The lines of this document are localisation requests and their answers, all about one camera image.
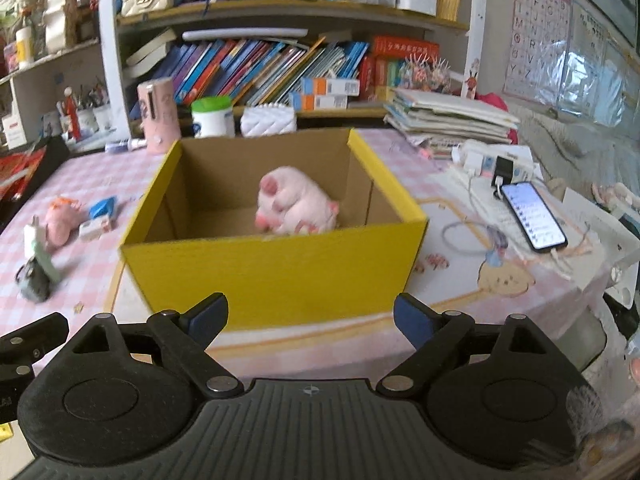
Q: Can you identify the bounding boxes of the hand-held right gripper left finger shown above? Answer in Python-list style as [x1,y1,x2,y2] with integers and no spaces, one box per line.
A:
[55,292,246,395]

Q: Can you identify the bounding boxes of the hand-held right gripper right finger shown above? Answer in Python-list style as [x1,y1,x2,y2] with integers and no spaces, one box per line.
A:
[376,292,576,395]

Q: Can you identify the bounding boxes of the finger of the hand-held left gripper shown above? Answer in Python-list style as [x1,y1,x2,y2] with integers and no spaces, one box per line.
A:
[0,312,69,361]
[0,361,36,395]

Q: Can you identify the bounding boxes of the small grey green toy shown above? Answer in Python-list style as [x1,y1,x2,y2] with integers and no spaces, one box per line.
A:
[14,256,52,304]

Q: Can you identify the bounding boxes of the yellow cardboard box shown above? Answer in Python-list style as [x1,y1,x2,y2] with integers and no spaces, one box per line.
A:
[118,127,430,332]

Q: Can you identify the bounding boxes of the white staple box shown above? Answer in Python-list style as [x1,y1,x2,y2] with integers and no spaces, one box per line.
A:
[78,216,113,242]

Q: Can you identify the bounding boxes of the pale green stick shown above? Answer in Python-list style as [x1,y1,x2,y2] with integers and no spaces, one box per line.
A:
[34,245,64,283]

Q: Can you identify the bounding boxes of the small pink plush toy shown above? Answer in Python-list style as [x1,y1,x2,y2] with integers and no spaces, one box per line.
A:
[44,196,91,248]

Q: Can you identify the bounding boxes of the large pink plush pig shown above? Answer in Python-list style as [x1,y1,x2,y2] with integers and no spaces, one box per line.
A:
[255,166,342,236]

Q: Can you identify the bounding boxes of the small blue toy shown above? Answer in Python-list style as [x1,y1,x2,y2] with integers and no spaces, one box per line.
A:
[89,196,119,221]

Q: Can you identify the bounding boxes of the black smartphone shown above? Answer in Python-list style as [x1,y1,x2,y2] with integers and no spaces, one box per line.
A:
[500,181,569,253]

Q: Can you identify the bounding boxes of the red packets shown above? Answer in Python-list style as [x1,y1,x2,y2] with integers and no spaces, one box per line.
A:
[0,147,48,201]

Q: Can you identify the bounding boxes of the white power strip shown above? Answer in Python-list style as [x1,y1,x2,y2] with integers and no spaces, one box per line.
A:
[452,140,536,183]

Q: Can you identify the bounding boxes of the black white plug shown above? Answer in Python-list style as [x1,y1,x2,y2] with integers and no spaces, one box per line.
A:
[491,156,517,198]

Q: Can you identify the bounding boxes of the white jar green lid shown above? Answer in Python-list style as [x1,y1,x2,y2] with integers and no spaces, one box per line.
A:
[191,96,236,139]

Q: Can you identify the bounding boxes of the white quilted purse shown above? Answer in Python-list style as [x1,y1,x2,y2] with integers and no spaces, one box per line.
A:
[240,102,297,137]

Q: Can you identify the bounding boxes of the pink cylindrical humidifier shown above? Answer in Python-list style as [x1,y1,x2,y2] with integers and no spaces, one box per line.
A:
[137,78,182,156]

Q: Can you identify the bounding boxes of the stack of papers and books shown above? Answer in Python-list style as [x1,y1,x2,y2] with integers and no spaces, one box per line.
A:
[384,87,521,158]

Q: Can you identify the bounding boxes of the cluster of pen cups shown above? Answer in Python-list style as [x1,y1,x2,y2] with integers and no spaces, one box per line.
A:
[57,87,113,141]

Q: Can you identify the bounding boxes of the orange white carton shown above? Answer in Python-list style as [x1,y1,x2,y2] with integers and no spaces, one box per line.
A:
[301,77,361,96]
[291,92,348,111]

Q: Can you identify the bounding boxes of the row of colourful books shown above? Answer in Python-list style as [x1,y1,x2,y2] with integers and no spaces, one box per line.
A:
[127,27,371,108]

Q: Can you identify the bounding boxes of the colourful spiky ornament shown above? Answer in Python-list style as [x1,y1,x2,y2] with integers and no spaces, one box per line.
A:
[400,55,451,93]

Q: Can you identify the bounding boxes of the cartoon deer card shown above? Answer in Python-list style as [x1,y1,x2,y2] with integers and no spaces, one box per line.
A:
[462,57,482,101]

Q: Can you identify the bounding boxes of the red boxed book set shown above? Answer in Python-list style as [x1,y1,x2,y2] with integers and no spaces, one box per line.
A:
[360,35,441,101]

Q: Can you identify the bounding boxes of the white bookshelf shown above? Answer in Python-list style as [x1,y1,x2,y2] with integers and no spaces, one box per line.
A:
[97,0,488,133]

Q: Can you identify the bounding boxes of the white flat bar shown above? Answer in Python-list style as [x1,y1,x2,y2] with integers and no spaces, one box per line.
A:
[182,27,308,42]

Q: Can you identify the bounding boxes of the white small bottle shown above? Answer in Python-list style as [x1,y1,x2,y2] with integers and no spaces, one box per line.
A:
[15,25,36,68]

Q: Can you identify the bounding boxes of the pink alphabet poster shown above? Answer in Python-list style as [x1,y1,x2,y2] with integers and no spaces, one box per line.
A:
[502,0,573,108]

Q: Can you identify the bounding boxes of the grey looped cable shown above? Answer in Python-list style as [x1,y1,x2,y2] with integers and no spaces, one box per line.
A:
[442,217,511,261]

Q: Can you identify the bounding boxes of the clear covered wall chart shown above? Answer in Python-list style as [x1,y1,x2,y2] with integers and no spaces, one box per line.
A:
[560,0,640,126]

